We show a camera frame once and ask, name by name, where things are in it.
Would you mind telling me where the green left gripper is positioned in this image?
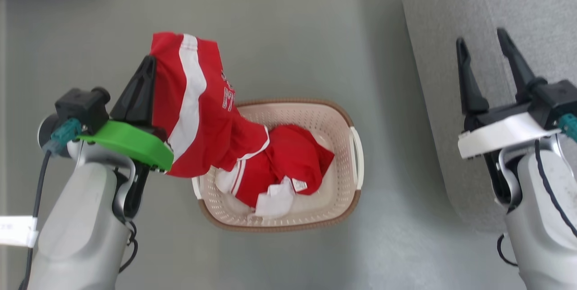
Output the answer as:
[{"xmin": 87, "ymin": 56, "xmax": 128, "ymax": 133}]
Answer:
[{"xmin": 77, "ymin": 55, "xmax": 174, "ymax": 173}]

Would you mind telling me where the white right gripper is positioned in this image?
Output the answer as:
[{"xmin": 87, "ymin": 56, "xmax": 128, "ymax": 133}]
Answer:
[{"xmin": 456, "ymin": 28, "xmax": 562, "ymax": 160}]

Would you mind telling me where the red jersey wide white stripe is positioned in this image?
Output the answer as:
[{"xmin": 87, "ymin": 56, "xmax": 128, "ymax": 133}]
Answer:
[{"xmin": 149, "ymin": 32, "xmax": 270, "ymax": 178}]

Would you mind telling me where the cream perforated laundry basket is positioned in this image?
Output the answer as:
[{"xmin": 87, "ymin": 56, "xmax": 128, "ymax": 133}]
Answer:
[{"xmin": 191, "ymin": 98, "xmax": 364, "ymax": 233}]

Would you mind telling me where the grey fabric sofa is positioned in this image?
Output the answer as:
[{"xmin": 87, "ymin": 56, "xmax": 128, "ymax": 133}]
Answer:
[{"xmin": 400, "ymin": 0, "xmax": 577, "ymax": 233}]

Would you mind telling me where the white paper tag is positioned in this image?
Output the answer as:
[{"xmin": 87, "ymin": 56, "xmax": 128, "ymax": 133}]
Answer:
[{"xmin": 0, "ymin": 216, "xmax": 39, "ymax": 249}]

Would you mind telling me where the teal left cable connector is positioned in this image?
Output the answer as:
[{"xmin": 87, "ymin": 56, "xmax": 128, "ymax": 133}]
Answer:
[{"xmin": 43, "ymin": 118, "xmax": 83, "ymax": 154}]

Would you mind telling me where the teal cable connector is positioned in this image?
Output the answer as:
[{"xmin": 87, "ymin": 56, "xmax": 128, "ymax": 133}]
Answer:
[
  {"xmin": 558, "ymin": 113, "xmax": 577, "ymax": 143},
  {"xmin": 43, "ymin": 118, "xmax": 83, "ymax": 154}
]

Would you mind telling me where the teal right cable connector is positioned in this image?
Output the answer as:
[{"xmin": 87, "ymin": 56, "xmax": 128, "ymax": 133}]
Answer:
[{"xmin": 558, "ymin": 113, "xmax": 577, "ymax": 143}]

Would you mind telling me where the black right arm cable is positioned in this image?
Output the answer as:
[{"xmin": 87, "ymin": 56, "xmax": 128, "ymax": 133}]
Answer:
[{"xmin": 534, "ymin": 138, "xmax": 577, "ymax": 239}]

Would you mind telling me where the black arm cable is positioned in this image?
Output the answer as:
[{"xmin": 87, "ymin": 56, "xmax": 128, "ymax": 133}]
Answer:
[
  {"xmin": 534, "ymin": 138, "xmax": 577, "ymax": 239},
  {"xmin": 18, "ymin": 149, "xmax": 51, "ymax": 290}
]

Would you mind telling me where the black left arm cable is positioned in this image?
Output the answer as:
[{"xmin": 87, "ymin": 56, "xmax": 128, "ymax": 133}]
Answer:
[{"xmin": 18, "ymin": 149, "xmax": 51, "ymax": 290}]

